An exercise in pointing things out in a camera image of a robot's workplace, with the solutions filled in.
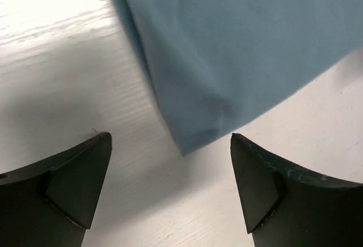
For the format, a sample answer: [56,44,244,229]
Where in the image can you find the blue-grey t-shirt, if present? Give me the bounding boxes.
[112,0,362,156]

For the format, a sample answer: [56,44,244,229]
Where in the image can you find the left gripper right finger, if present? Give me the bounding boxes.
[230,133,362,247]

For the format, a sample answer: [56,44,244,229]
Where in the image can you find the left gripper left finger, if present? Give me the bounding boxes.
[1,133,112,246]

